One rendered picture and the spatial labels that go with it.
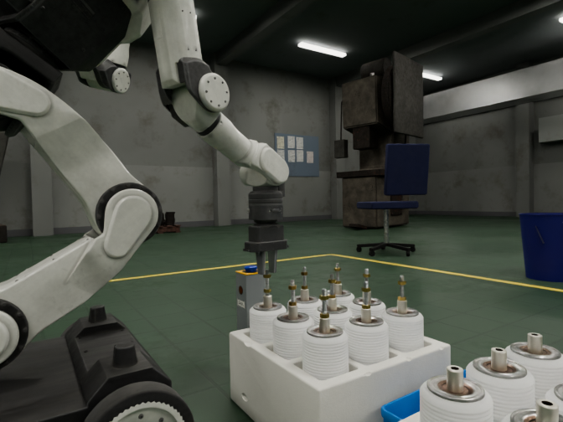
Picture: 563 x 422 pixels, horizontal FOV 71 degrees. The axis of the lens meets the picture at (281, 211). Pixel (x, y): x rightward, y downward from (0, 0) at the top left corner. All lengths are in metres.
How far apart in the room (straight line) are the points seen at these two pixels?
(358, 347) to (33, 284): 0.68
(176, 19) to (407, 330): 0.82
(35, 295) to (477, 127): 11.93
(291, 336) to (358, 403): 0.19
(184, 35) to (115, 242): 0.45
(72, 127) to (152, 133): 7.69
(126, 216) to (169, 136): 7.82
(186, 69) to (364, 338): 0.66
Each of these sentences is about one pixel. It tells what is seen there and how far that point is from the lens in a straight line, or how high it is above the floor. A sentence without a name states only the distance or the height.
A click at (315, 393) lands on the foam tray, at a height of 0.17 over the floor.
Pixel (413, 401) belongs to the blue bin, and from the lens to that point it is 0.94.
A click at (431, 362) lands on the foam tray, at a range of 1.00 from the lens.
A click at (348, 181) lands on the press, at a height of 0.85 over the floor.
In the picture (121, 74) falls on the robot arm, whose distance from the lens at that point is 1.38.
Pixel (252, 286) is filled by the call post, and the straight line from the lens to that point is 1.17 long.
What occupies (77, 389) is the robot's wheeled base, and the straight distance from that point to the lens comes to 0.92.
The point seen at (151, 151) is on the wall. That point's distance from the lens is 8.55.
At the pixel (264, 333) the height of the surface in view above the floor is 0.20.
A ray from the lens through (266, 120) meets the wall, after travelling 9.77.
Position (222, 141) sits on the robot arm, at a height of 0.66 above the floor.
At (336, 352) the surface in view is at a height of 0.22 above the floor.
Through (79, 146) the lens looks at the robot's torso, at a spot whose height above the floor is 0.65.
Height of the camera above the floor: 0.52
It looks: 1 degrees down
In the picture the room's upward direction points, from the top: 1 degrees counter-clockwise
